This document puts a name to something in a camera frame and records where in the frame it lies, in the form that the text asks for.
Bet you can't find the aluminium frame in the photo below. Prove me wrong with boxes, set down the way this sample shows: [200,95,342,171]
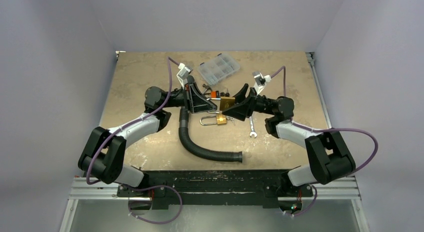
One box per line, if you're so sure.
[60,177,370,231]

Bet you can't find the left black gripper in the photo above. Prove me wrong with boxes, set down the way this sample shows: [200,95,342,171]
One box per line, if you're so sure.
[161,82,217,114]

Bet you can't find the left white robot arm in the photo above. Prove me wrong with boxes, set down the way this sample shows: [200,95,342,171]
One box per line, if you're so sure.
[77,76,218,196]

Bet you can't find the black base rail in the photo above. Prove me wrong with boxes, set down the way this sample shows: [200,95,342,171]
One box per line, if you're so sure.
[118,169,313,211]

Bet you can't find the brass padlock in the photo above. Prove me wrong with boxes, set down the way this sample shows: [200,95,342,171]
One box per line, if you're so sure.
[199,113,235,126]
[207,97,236,111]

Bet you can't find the orange padlock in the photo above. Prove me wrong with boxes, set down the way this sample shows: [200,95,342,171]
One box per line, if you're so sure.
[209,91,221,100]

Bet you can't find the black keys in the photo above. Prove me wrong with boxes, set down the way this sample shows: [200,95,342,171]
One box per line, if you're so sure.
[220,89,230,98]

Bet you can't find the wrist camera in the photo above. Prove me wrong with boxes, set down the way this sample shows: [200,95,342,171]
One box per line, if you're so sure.
[176,63,193,87]
[252,71,272,95]

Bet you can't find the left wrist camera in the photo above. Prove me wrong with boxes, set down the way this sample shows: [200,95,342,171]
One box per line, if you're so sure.
[176,63,193,87]

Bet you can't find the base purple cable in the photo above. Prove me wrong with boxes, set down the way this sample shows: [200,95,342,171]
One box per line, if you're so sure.
[127,185,183,224]
[279,185,320,218]

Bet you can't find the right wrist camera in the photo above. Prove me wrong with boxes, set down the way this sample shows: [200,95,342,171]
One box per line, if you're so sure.
[252,71,272,95]

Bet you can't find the silver wrench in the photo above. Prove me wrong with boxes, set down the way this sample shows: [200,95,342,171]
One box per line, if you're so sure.
[249,116,257,138]

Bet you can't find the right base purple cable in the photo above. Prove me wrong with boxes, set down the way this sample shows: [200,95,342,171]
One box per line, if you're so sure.
[279,185,320,218]

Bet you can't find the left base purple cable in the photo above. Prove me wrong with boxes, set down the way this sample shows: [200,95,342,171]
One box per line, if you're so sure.
[127,185,183,224]

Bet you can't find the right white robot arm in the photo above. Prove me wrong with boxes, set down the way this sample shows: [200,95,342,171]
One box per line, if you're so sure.
[222,85,357,195]

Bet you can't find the clear plastic organizer box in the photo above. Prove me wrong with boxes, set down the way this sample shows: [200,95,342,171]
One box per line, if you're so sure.
[197,53,241,85]

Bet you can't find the black corrugated hose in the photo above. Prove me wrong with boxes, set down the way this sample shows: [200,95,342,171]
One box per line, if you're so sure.
[178,106,244,163]

